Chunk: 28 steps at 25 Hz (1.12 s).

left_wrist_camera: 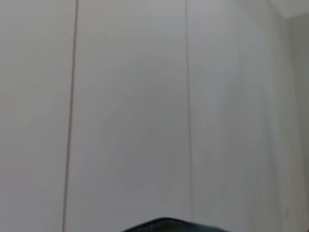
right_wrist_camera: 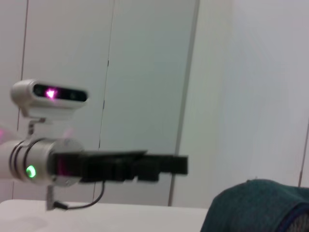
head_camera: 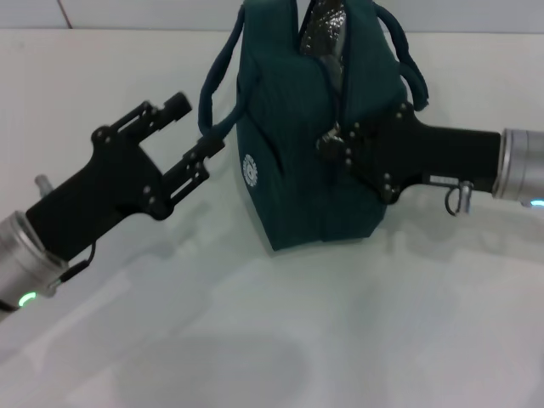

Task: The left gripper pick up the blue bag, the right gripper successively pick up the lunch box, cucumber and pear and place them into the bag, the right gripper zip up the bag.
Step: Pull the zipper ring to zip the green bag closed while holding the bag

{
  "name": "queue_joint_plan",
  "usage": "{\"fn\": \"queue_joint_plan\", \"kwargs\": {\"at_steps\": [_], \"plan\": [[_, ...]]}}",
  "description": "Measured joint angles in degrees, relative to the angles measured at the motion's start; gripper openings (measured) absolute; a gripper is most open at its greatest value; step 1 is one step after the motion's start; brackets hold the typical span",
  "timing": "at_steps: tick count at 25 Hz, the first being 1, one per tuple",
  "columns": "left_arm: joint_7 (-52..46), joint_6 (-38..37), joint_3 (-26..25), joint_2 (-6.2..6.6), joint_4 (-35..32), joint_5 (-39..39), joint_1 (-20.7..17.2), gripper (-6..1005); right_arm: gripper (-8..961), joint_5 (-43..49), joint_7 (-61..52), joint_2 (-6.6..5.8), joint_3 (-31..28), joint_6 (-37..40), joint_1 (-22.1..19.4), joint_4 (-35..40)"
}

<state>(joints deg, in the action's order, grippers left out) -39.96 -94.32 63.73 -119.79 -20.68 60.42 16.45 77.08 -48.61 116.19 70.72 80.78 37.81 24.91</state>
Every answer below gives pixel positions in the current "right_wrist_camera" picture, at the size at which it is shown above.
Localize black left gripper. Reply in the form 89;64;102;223
48;149;189;185

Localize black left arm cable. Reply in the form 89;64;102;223
53;180;106;210

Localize dark teal fabric lunch bag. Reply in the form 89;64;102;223
200;178;309;232

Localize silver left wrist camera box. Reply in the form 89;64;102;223
10;79;88;147

